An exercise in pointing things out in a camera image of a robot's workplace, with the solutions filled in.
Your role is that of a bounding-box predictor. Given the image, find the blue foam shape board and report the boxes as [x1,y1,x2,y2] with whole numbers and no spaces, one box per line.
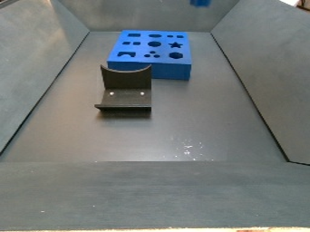
[107,30,193,81]

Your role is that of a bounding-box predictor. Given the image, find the blue star prism block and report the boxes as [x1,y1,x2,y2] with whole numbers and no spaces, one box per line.
[190,0,211,7]

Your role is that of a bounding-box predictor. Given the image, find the black curved holder stand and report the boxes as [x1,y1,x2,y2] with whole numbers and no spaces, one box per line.
[95,65,151,111]

